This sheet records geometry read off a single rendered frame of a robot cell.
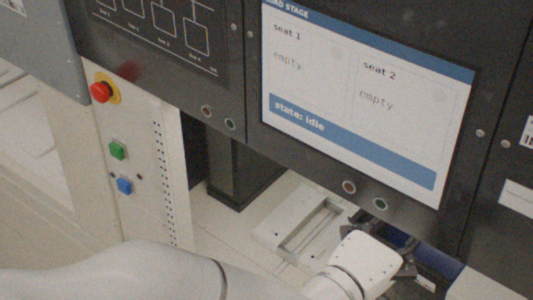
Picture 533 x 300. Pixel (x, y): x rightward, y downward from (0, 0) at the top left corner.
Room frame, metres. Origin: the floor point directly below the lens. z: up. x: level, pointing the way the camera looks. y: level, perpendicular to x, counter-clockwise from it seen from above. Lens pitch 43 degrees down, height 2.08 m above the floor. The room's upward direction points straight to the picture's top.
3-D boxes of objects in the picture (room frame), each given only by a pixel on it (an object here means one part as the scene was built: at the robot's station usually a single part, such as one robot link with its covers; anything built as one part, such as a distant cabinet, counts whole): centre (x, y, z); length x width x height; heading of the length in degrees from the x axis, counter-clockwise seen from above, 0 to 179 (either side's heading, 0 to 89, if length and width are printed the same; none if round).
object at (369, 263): (0.68, -0.16, 1.20); 0.11 x 0.10 x 0.07; 138
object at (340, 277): (0.64, -0.12, 1.20); 0.09 x 0.03 x 0.08; 48
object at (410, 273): (0.68, -0.21, 1.20); 0.08 x 0.06 x 0.01; 66
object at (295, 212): (1.03, -0.12, 0.89); 0.22 x 0.21 x 0.04; 141
